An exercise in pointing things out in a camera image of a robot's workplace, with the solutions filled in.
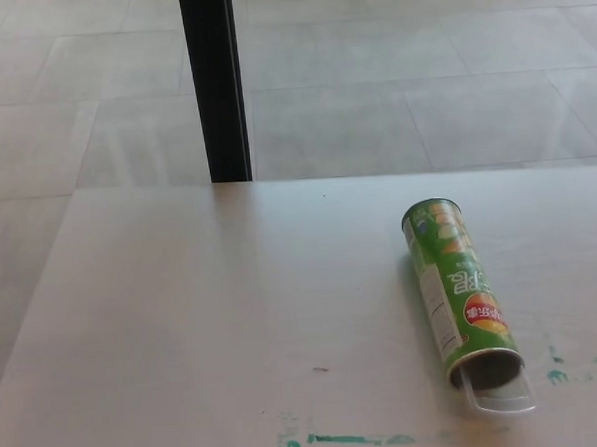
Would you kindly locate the black vertical frame post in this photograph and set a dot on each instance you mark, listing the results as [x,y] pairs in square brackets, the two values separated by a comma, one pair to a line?
[215,82]

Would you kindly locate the green chips tube container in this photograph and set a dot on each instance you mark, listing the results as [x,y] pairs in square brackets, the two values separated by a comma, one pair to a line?
[440,256]

